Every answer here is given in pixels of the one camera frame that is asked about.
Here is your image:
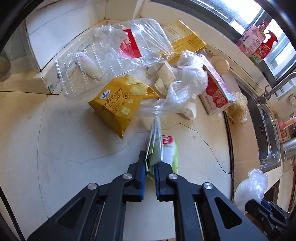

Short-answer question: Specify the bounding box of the white plastic bag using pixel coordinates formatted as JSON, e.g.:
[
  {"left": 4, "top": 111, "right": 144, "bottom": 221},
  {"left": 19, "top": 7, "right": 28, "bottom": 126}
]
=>
[{"left": 234, "top": 169, "right": 268, "bottom": 213}]

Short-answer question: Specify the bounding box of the green white snack wrapper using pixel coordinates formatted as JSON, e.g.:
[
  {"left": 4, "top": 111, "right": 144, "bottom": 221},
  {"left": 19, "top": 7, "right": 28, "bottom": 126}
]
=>
[{"left": 145, "top": 116, "right": 179, "bottom": 179}]

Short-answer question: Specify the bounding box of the yellow sandwich cracker bag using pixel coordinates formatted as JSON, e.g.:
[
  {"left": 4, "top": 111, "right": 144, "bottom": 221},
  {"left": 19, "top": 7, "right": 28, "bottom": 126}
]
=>
[{"left": 89, "top": 75, "right": 159, "bottom": 138}]

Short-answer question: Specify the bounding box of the clear plastic bag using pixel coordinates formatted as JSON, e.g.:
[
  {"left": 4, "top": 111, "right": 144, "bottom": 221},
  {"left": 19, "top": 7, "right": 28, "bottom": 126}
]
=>
[{"left": 137, "top": 50, "right": 208, "bottom": 116}]

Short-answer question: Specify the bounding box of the chrome kitchen faucet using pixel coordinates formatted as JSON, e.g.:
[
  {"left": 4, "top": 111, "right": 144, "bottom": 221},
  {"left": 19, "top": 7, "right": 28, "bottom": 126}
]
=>
[{"left": 257, "top": 72, "right": 296, "bottom": 105}]

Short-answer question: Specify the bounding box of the brown cardboard sheet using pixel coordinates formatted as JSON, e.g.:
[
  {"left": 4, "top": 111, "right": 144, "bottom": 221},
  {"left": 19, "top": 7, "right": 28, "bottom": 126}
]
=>
[{"left": 203, "top": 44, "right": 262, "bottom": 200}]

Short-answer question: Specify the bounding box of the stainless steel sink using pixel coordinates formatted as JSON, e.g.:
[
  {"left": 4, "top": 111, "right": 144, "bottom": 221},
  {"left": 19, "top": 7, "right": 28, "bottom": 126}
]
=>
[{"left": 234, "top": 76, "right": 281, "bottom": 173}]

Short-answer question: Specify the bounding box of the straw scouring pad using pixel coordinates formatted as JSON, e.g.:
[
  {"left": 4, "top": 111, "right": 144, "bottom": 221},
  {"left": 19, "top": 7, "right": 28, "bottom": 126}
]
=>
[{"left": 225, "top": 92, "right": 248, "bottom": 125}]

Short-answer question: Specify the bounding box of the red white milk carton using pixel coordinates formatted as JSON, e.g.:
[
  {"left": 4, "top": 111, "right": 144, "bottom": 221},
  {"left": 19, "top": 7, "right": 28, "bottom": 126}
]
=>
[{"left": 199, "top": 61, "right": 235, "bottom": 115}]

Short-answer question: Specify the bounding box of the crumpled white paper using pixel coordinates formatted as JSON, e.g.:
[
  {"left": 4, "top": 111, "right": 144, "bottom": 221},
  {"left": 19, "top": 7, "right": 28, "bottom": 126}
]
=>
[{"left": 147, "top": 62, "right": 197, "bottom": 120}]

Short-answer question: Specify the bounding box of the clear plastic clamshell tray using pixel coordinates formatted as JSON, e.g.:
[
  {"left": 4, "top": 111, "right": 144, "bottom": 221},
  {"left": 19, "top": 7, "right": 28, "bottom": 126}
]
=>
[{"left": 54, "top": 18, "right": 174, "bottom": 99}]

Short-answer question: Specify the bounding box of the red label card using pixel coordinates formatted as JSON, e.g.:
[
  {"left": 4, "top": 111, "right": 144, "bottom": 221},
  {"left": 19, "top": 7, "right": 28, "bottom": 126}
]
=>
[{"left": 119, "top": 29, "right": 142, "bottom": 59}]

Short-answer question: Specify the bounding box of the red spray bottle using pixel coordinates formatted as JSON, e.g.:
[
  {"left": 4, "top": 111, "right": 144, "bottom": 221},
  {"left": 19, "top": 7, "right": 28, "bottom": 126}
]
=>
[{"left": 252, "top": 30, "right": 278, "bottom": 66}]

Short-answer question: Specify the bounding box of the yellow gold cardboard box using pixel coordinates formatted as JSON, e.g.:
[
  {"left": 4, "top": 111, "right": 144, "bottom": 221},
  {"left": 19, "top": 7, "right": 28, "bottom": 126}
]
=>
[{"left": 163, "top": 20, "right": 206, "bottom": 65}]

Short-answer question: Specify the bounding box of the pink soap refill pouch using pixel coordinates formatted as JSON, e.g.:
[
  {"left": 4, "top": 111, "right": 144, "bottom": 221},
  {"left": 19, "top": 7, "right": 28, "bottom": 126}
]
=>
[{"left": 236, "top": 23, "right": 266, "bottom": 57}]

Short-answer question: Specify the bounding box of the window frame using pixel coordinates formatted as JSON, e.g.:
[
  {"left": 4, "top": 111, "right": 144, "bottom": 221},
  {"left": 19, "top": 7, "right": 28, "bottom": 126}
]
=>
[{"left": 159, "top": 1, "right": 295, "bottom": 84}]

